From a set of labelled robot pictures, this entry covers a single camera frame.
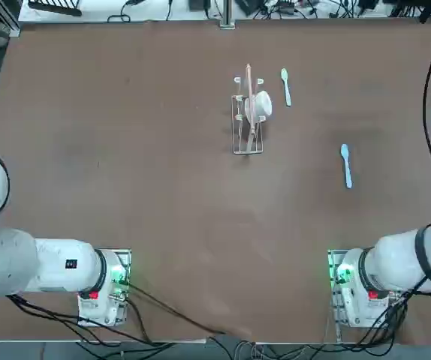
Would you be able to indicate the black power adapter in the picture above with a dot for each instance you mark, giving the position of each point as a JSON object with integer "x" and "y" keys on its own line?
{"x": 198, "y": 4}

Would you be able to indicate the blue plastic spoon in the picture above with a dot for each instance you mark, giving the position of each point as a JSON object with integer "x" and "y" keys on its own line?
{"x": 347, "y": 172}

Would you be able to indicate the white cup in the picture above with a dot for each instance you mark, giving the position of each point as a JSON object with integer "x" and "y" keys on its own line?
{"x": 263, "y": 104}

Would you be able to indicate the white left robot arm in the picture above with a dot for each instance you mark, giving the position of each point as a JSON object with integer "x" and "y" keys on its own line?
{"x": 54, "y": 262}

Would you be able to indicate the aluminium frame bar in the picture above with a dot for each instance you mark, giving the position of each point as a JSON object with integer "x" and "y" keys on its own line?
{"x": 9, "y": 20}

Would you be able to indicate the wooden rod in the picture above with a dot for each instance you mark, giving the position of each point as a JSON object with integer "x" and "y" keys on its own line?
{"x": 252, "y": 93}

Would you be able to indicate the black comb-shaped rack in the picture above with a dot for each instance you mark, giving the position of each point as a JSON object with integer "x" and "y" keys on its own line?
{"x": 56, "y": 6}

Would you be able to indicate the green plastic spoon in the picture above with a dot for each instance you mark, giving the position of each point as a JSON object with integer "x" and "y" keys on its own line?
{"x": 287, "y": 92}

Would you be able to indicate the silver metal post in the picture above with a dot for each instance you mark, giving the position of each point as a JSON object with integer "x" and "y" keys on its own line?
{"x": 227, "y": 13}

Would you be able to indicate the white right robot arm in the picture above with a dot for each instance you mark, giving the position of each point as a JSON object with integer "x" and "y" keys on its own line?
{"x": 395, "y": 258}

